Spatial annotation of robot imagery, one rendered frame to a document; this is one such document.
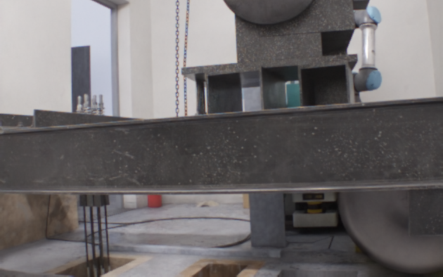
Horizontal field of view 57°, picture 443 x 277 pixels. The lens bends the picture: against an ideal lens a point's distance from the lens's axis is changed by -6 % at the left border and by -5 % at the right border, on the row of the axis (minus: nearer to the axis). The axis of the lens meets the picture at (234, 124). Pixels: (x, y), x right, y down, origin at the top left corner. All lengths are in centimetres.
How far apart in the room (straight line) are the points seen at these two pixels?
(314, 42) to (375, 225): 77
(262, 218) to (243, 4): 119
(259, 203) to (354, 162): 114
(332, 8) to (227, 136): 74
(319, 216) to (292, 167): 131
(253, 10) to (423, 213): 96
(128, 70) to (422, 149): 343
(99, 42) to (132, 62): 600
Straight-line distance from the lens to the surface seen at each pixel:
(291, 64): 176
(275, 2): 170
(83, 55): 948
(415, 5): 424
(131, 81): 431
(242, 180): 138
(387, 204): 178
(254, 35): 180
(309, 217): 264
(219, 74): 177
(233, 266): 209
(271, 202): 236
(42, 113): 177
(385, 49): 413
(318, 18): 181
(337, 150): 131
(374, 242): 181
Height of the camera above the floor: 55
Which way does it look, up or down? 3 degrees up
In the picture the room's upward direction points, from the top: 3 degrees counter-clockwise
